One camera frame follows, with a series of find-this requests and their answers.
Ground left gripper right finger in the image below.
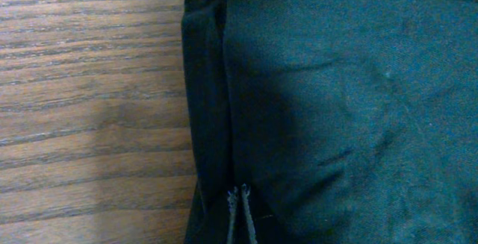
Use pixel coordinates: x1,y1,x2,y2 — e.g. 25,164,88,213
241,184,258,244

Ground black shorts with white lining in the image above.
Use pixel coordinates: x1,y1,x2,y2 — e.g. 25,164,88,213
181,0,477,244

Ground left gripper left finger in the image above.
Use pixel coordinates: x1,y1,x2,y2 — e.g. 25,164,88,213
226,187,238,244

